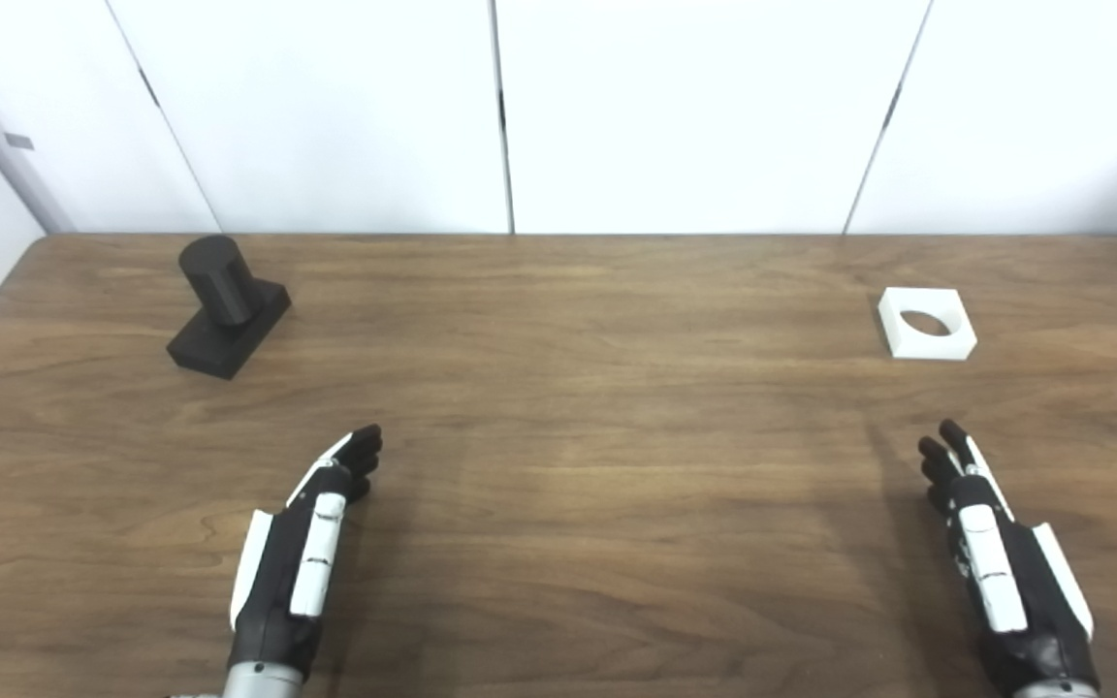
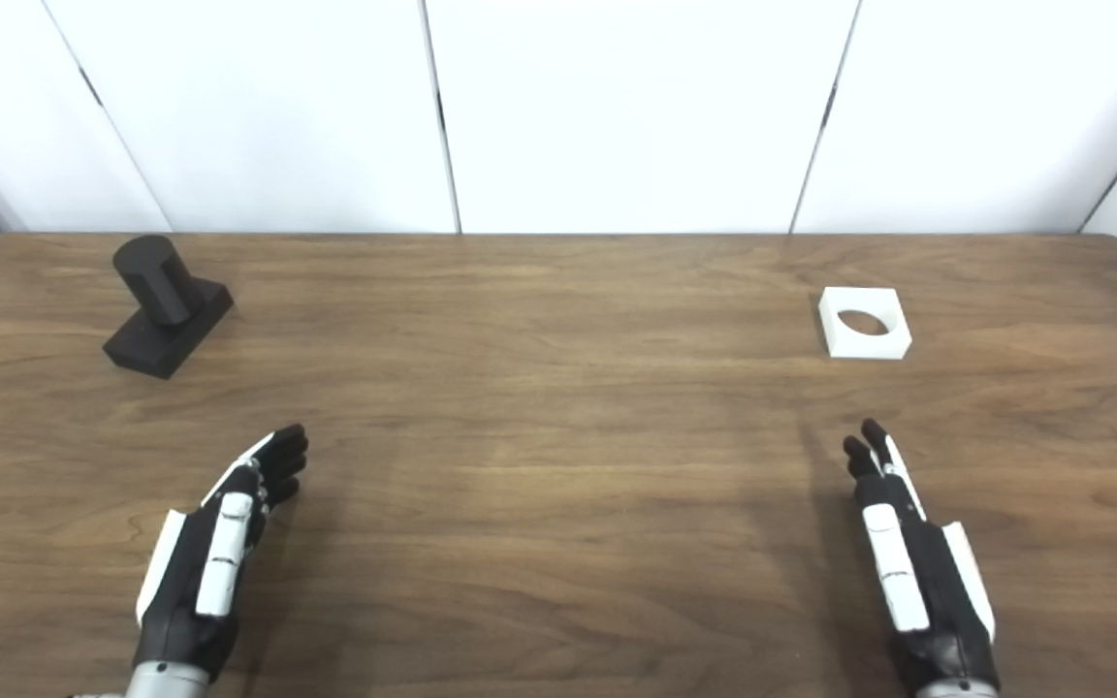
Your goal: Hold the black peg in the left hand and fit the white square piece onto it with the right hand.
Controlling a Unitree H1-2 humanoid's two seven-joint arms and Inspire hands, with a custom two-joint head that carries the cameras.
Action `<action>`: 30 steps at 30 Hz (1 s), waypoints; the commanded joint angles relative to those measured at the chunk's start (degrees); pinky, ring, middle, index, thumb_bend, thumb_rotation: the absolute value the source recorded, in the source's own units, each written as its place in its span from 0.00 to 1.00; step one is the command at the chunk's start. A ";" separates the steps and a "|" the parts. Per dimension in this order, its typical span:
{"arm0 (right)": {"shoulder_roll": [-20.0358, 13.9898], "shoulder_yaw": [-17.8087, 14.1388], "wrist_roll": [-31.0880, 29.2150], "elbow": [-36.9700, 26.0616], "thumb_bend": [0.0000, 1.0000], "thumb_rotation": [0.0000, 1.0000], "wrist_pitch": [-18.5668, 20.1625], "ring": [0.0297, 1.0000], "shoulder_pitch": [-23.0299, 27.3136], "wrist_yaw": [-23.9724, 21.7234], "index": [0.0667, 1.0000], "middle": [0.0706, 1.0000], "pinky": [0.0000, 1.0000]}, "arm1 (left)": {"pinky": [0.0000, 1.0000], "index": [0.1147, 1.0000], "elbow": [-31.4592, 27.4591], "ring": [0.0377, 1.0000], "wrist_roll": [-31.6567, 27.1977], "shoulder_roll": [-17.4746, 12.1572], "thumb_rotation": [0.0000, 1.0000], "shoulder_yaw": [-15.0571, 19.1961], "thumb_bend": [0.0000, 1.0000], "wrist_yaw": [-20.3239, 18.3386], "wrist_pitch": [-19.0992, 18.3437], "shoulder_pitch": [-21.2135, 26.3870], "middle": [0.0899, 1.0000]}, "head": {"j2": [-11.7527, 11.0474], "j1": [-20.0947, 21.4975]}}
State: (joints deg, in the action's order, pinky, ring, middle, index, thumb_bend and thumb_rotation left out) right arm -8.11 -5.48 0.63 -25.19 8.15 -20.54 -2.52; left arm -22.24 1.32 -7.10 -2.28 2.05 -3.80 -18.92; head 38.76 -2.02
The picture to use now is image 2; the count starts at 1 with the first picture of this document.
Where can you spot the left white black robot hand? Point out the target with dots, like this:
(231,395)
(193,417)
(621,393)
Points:
(180,582)

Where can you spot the white square piece with hole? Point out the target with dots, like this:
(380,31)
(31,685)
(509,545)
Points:
(867,344)

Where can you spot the black peg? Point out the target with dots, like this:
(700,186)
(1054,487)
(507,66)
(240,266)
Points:
(163,325)

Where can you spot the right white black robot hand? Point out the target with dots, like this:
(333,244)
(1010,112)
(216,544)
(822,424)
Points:
(941,591)

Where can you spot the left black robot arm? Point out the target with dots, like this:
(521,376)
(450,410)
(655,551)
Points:
(166,682)

